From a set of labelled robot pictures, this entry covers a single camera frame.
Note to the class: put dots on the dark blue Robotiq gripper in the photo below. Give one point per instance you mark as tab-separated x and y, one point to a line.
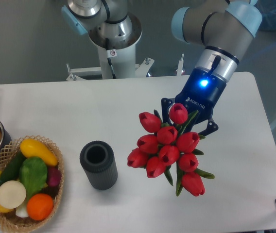
200	93

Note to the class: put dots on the red tulip bouquet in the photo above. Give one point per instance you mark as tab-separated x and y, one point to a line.
171	142

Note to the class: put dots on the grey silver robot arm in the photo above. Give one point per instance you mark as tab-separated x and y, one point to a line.
224	27

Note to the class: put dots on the dark grey ribbed vase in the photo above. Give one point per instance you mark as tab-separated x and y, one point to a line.
98	162

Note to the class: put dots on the purple toy radish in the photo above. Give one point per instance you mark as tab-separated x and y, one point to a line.
53	177

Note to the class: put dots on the yellow toy squash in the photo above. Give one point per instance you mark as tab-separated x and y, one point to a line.
33	148

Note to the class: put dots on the green toy lettuce leaf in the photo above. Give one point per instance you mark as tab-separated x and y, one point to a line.
33	175

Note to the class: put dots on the orange toy fruit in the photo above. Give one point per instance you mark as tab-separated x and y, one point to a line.
40	206

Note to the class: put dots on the woven wicker basket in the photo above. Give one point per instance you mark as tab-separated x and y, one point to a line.
9	222

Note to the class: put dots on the dark green toy cucumber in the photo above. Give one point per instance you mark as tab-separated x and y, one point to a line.
11	171

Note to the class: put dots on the white green toy leek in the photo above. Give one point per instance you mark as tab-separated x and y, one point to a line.
21	211

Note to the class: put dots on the white toy onion slice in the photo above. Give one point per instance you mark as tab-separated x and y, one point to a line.
12	194

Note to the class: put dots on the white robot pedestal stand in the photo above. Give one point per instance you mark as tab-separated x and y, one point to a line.
116	47

